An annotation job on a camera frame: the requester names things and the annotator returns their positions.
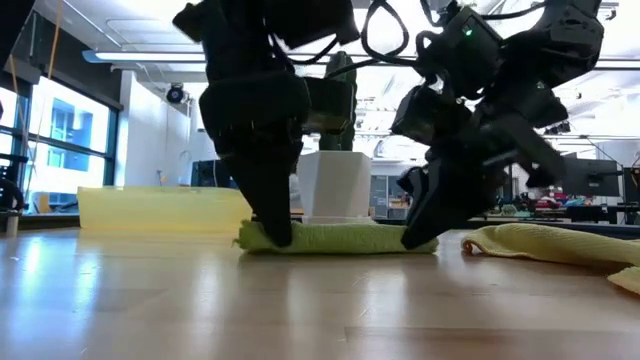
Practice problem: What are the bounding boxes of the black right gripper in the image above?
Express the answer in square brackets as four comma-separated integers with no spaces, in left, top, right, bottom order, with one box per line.
[397,110,570,251]

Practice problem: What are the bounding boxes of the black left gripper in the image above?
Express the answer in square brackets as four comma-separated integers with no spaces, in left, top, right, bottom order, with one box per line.
[198,69,312,249]

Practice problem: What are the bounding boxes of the green microfiber towel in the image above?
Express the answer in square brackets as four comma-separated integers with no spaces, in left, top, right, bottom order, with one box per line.
[232,218,441,256]

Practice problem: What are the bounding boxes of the yellow microfiber towel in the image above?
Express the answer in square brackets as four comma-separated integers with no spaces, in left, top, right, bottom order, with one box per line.
[460,222,640,296]

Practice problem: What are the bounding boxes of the yellow plastic basket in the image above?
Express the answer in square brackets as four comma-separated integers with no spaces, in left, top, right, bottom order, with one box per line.
[76,185,254,234]

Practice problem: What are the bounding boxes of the small black monitor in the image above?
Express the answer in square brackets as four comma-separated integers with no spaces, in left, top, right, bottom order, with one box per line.
[190,158,234,190]

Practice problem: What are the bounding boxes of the white plant pot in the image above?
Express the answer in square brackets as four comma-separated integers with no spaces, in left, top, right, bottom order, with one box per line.
[296,150,374,225]

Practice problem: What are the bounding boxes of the wide black monitor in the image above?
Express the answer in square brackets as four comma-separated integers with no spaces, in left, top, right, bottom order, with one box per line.
[562,157,621,198]

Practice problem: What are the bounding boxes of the long ceiling light fixture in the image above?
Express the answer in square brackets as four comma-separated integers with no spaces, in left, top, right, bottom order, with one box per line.
[81,48,207,65]

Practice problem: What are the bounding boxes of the black framed window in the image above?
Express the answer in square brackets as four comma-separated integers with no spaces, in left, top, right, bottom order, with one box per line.
[0,69,124,217]

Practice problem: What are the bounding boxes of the black chair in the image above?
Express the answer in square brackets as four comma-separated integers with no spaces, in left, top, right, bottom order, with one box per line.
[0,152,29,237]

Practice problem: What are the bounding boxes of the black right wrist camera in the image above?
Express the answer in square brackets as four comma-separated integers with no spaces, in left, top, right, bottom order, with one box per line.
[391,83,474,147]

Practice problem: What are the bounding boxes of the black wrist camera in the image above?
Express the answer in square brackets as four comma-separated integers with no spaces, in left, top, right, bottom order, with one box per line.
[301,76,357,136]
[391,83,474,147]

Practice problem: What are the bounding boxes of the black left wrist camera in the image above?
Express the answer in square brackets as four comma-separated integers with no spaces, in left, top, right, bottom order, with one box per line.
[301,76,357,136]

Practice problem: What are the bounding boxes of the black ceiling-mounted camera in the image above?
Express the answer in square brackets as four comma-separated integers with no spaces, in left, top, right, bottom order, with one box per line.
[165,82,186,105]

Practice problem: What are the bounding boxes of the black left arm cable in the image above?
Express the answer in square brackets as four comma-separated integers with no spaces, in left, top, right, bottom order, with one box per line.
[269,32,342,67]

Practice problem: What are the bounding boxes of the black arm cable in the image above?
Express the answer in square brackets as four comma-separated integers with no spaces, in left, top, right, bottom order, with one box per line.
[324,0,437,79]
[269,32,342,67]

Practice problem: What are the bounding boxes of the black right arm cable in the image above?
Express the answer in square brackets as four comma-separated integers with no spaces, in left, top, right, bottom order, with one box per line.
[324,0,437,79]

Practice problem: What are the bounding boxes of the yellow hanging cord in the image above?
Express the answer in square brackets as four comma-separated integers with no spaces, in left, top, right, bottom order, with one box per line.
[22,0,65,201]

